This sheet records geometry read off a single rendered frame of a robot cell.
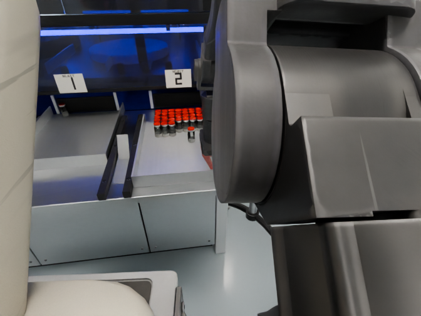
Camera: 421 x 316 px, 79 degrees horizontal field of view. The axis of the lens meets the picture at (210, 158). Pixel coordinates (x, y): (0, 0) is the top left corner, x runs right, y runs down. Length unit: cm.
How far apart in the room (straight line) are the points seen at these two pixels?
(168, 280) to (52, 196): 46
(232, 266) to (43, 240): 95
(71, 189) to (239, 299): 101
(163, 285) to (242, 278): 121
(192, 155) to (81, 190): 30
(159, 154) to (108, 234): 73
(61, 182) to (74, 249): 81
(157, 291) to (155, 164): 46
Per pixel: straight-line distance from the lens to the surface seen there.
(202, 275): 149
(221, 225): 136
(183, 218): 129
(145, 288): 30
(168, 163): 70
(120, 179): 68
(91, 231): 138
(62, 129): 98
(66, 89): 96
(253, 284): 148
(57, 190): 71
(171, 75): 88
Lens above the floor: 130
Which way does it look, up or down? 36 degrees down
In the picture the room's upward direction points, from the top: straight up
